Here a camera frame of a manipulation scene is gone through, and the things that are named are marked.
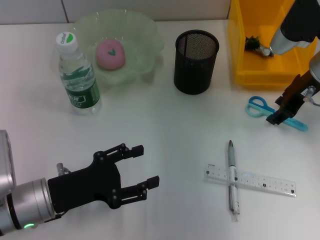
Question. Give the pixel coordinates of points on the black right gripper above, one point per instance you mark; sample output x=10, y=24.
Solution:
x=301, y=87

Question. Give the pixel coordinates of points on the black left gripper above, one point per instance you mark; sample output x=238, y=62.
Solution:
x=85, y=186

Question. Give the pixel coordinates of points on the blue scissors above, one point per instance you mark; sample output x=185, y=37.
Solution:
x=298, y=125

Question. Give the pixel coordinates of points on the green plastic wrapper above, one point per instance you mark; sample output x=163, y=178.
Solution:
x=253, y=43

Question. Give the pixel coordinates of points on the clear green-label water bottle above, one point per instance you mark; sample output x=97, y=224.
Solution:
x=80, y=97

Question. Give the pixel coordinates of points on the pink toy peach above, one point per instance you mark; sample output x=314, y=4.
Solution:
x=110, y=62

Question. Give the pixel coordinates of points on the clear plastic ruler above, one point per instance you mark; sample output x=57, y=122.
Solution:
x=265, y=183

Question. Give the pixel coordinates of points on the grey white pen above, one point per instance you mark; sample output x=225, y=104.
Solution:
x=233, y=173

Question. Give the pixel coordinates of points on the black mesh pen holder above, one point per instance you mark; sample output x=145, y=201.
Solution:
x=195, y=72

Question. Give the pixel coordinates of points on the translucent green fruit bowl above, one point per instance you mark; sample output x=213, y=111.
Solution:
x=140, y=32

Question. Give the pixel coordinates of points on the yellow plastic bin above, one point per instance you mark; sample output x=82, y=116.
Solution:
x=250, y=73

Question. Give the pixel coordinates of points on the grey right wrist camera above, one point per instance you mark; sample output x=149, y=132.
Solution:
x=295, y=25

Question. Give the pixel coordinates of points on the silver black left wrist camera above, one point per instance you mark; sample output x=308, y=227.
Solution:
x=5, y=160

